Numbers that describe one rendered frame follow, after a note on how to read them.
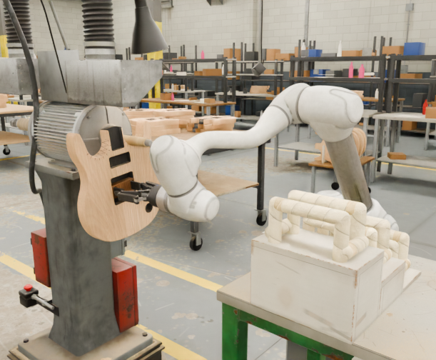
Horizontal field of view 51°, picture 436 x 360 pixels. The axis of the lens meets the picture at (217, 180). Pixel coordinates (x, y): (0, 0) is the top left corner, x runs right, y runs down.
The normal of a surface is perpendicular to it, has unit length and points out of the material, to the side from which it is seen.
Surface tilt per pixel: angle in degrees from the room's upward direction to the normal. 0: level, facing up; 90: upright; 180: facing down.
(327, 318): 90
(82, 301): 90
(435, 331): 0
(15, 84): 90
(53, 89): 90
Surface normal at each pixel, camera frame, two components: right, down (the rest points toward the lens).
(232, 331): -0.64, 0.18
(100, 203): 0.77, 0.12
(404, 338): 0.00, -0.97
